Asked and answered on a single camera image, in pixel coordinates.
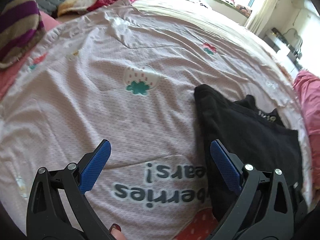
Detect pink quilt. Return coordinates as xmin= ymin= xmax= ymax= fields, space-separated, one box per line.
xmin=292 ymin=70 xmax=320 ymax=160

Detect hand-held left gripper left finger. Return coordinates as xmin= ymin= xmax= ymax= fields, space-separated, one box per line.
xmin=26 ymin=139 xmax=113 ymax=240

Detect pink strawberry print bedsheet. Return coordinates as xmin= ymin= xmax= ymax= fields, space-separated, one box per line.
xmin=0 ymin=0 xmax=313 ymax=240

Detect cluttered side shelf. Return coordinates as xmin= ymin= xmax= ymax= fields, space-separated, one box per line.
xmin=264 ymin=27 xmax=304 ymax=70

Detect black sweatshirt with orange patches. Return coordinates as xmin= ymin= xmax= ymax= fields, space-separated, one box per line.
xmin=194 ymin=84 xmax=307 ymax=222

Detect pink pillow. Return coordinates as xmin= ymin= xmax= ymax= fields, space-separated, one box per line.
xmin=0 ymin=11 xmax=63 ymax=98

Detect person's left hand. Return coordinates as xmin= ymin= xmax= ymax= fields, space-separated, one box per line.
xmin=109 ymin=224 xmax=127 ymax=240

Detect cream curtain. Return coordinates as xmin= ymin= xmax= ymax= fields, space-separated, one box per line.
xmin=244 ymin=0 xmax=295 ymax=33

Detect purple striped pillow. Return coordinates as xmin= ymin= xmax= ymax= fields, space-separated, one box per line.
xmin=0 ymin=0 xmax=47 ymax=69

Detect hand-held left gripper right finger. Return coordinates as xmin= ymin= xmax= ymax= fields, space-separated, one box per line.
xmin=210 ymin=140 xmax=294 ymax=240

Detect clothes on windowsill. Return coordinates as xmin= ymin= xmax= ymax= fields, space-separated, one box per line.
xmin=220 ymin=0 xmax=253 ymax=18

